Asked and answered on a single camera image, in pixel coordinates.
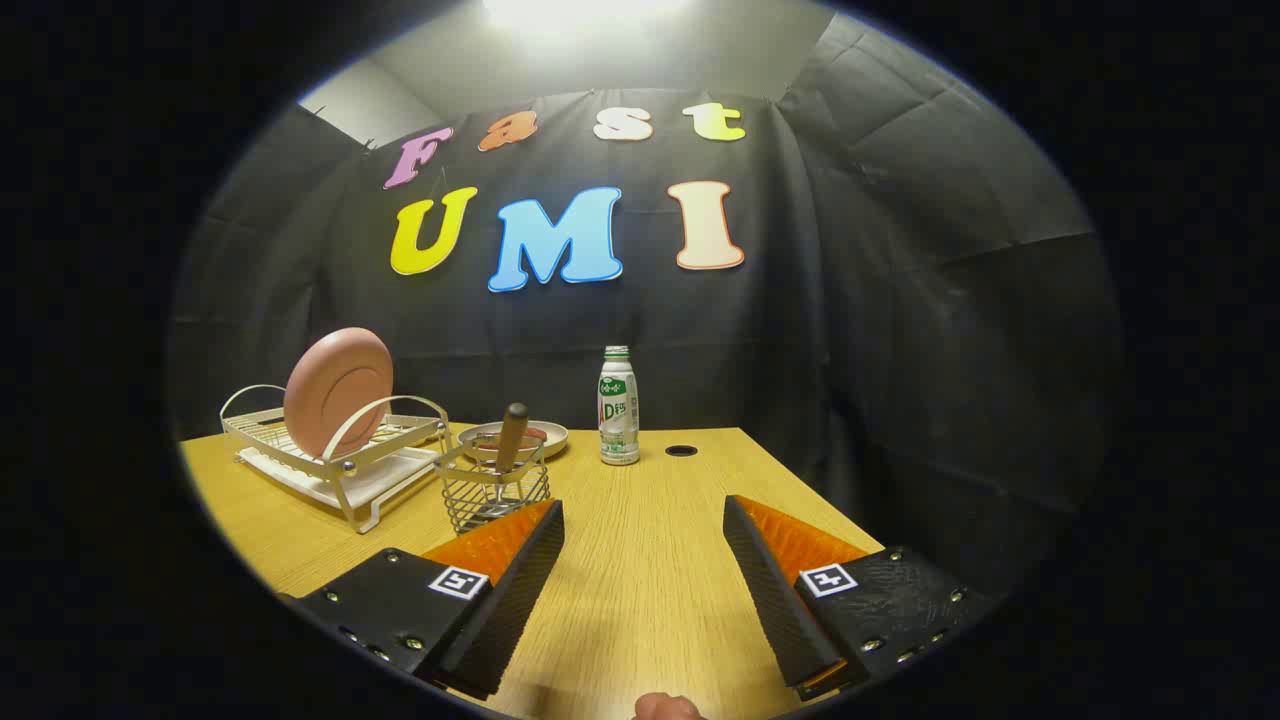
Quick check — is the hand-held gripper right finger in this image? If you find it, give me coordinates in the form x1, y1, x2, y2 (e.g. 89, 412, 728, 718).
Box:
722, 494, 991, 703

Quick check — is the wooden-handled spoon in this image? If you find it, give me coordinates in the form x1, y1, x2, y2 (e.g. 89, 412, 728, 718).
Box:
490, 402, 531, 501

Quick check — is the white wire dish rack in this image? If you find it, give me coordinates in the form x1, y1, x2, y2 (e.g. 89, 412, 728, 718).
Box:
219, 384, 453, 535

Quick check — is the metal wire basket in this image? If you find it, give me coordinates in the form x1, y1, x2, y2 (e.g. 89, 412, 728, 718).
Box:
433, 432, 552, 537

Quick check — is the pink plate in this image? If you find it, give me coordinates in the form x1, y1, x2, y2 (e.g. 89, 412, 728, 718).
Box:
283, 327, 395, 459

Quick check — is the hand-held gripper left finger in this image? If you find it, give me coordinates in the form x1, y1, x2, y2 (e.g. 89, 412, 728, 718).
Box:
278, 498, 566, 701

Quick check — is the beige plate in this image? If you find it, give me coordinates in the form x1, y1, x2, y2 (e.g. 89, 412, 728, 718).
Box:
457, 421, 570, 462

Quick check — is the black backdrop cloth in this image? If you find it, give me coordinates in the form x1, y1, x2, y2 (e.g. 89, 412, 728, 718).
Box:
170, 10, 1126, 601

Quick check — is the white green drink bottle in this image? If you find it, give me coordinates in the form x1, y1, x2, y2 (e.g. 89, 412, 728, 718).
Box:
597, 346, 641, 467

